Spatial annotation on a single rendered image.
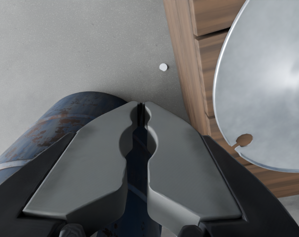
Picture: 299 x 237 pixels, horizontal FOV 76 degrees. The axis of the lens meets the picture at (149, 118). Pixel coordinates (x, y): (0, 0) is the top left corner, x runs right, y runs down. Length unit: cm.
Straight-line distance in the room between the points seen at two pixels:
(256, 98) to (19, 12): 57
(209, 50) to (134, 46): 37
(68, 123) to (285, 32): 40
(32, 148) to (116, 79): 31
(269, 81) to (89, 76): 48
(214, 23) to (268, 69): 8
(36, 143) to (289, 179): 43
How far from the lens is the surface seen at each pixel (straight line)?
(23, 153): 40
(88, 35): 58
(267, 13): 23
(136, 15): 55
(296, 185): 39
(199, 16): 21
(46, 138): 42
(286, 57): 25
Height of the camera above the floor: 55
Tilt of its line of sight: 59 degrees down
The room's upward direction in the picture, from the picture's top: 179 degrees clockwise
